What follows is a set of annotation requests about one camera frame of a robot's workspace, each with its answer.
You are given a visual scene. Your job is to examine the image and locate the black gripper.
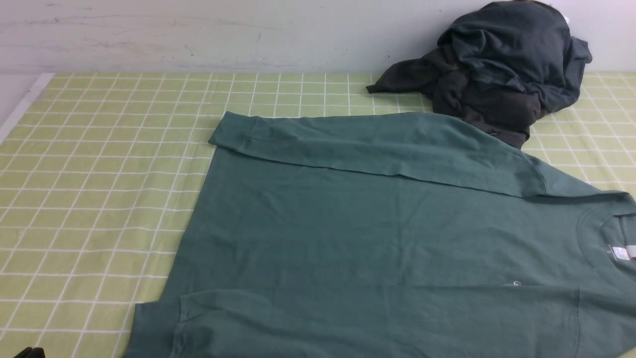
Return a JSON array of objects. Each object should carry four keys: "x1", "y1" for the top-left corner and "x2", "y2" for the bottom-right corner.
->
[{"x1": 14, "y1": 347, "x2": 46, "y2": 358}]

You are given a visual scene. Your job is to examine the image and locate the green long-sleeved shirt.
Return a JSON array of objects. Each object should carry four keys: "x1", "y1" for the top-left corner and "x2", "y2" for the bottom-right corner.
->
[{"x1": 123, "y1": 112, "x2": 636, "y2": 358}]

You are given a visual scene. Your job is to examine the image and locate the green checkered tablecloth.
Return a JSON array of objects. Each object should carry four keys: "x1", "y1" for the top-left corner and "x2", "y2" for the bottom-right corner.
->
[{"x1": 1, "y1": 73, "x2": 635, "y2": 358}]

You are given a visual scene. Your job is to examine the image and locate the dark grey crumpled garment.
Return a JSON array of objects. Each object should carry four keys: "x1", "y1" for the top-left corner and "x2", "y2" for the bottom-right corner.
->
[{"x1": 367, "y1": 45, "x2": 547, "y2": 149}]

